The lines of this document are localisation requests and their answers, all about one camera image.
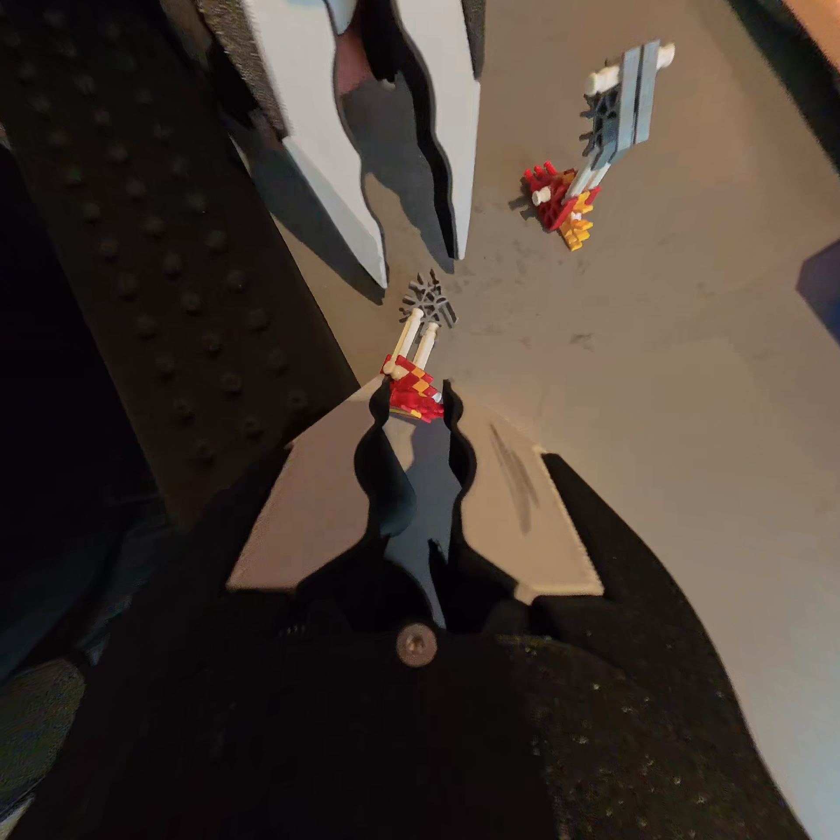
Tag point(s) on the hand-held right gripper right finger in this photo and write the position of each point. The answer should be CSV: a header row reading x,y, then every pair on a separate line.
x,y
525,531

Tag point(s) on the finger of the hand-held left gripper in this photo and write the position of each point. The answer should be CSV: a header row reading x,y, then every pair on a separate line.
x,y
453,98
308,118

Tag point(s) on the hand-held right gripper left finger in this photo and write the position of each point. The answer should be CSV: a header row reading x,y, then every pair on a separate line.
x,y
308,512

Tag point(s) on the small red yellow toy assembly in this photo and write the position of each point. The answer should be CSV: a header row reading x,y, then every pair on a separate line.
x,y
413,387

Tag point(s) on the grey snowflake connector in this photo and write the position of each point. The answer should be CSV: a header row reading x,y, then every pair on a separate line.
x,y
430,302

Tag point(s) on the grey-topped red yellow toy assembly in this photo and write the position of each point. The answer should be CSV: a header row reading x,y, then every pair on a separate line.
x,y
590,164

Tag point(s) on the black dimpled plastic panel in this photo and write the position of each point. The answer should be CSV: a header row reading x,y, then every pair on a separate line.
x,y
164,262

